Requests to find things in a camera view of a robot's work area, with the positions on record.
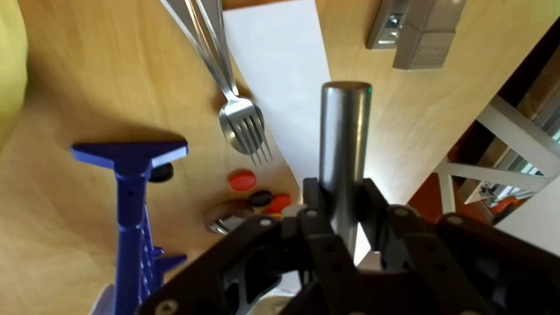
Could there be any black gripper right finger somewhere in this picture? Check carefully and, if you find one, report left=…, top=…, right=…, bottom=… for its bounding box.
left=353, top=176, right=560, bottom=315

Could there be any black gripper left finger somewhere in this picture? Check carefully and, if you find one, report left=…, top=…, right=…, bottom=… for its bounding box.
left=136, top=176, right=364, bottom=315

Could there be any black spatula with metal handle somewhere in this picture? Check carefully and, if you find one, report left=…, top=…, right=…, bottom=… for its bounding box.
left=317, top=80, right=374, bottom=262

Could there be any orange bottle cap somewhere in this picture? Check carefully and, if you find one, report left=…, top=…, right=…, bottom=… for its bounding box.
left=264, top=192, right=294, bottom=215

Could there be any small silver metal piece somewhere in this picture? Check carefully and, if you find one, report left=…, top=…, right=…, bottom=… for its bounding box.
left=205, top=199, right=255, bottom=236

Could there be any black bottle cap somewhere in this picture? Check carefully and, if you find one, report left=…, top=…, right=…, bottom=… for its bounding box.
left=149, top=160, right=177, bottom=183
left=248, top=188, right=276, bottom=209

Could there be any red bottle cap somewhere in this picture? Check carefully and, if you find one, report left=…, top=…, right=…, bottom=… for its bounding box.
left=226, top=167, right=259, bottom=194

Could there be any silver metal fork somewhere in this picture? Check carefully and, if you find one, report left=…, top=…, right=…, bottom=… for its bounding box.
left=159, top=0, right=276, bottom=167
left=184, top=0, right=236, bottom=101

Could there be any white wooden chair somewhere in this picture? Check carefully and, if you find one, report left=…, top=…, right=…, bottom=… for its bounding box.
left=434, top=94, right=560, bottom=218

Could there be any blue plastic stand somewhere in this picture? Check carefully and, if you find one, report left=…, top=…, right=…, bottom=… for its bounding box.
left=70, top=138, right=192, bottom=315

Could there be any white paper strip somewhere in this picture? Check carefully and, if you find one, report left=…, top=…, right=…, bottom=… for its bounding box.
left=222, top=0, right=338, bottom=188

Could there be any yellow banana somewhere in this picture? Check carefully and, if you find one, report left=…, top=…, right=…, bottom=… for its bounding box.
left=0, top=0, right=30, bottom=153

